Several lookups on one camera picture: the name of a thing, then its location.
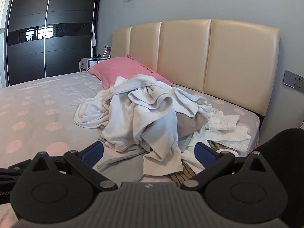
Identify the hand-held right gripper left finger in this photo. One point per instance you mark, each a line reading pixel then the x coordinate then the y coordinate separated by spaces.
pixel 92 154

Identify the white hanging cloth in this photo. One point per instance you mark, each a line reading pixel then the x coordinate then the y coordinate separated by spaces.
pixel 94 36

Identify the grey wall socket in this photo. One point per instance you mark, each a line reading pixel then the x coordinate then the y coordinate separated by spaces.
pixel 300 82

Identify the bed with pink-dotted grey sheet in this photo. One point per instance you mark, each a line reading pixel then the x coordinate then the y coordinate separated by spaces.
pixel 35 104

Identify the dark sliding-door wardrobe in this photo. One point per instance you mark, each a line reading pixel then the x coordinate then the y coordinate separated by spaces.
pixel 28 9

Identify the beige padded headboard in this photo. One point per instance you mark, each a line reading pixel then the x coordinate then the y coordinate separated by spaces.
pixel 185 52

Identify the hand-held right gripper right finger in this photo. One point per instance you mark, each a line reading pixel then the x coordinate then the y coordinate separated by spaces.
pixel 204 154

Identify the pink pillow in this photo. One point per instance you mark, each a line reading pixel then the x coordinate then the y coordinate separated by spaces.
pixel 118 68

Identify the white waffle-textured cloth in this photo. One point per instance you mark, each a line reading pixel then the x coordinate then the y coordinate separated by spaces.
pixel 228 128

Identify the grey wall switch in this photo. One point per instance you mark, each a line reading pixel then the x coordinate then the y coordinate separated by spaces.
pixel 289 78

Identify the white crumpled garment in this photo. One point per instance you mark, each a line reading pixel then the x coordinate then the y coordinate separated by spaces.
pixel 92 114

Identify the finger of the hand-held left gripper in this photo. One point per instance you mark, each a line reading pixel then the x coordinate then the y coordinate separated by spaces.
pixel 11 174

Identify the cream turtleneck sweater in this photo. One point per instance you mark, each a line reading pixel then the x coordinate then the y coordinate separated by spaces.
pixel 154 123

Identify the brown striped garment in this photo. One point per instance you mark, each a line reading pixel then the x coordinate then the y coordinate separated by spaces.
pixel 187 171

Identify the small photo frame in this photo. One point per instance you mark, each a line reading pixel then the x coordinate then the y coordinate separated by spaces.
pixel 107 52

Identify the white nightstand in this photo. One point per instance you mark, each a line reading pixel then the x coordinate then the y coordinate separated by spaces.
pixel 84 63

